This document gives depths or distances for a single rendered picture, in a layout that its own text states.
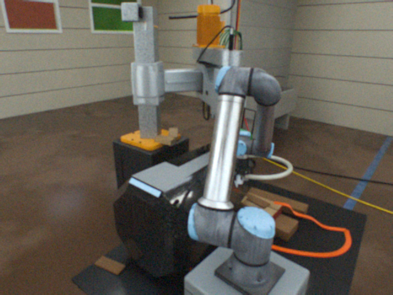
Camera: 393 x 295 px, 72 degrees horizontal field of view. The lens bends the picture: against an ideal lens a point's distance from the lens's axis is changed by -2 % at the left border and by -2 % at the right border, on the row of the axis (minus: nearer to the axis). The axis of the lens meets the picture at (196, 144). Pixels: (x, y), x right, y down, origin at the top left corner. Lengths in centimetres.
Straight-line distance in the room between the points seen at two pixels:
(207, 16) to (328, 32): 422
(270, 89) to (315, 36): 579
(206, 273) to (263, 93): 79
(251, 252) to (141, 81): 201
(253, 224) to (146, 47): 208
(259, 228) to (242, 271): 21
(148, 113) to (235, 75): 184
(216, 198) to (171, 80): 192
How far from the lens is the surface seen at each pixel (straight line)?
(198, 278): 127
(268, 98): 115
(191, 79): 293
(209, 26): 296
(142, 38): 277
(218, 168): 110
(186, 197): 197
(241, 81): 112
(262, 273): 122
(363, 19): 667
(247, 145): 160
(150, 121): 288
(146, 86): 273
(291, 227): 287
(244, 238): 111
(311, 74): 693
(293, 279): 134
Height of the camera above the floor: 179
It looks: 21 degrees down
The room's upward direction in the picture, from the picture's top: 1 degrees clockwise
